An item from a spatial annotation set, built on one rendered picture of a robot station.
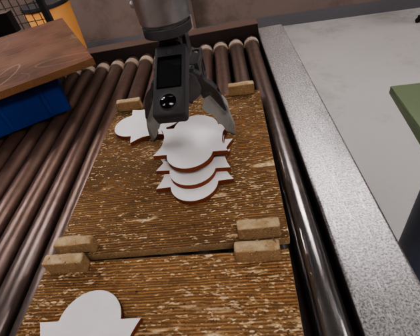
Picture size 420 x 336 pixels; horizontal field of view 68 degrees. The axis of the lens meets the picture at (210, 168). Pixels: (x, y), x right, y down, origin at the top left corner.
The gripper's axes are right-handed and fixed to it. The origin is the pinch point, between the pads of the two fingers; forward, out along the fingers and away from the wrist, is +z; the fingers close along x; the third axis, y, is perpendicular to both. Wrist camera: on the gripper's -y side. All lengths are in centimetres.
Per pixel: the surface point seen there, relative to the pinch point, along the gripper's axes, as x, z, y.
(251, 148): -10.2, 3.5, 0.9
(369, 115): -83, 97, 138
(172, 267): 0.9, 3.6, -22.9
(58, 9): 166, 30, 258
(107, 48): 37, 2, 58
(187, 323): -2.2, 3.6, -30.0
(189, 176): 0.0, 1.5, -7.5
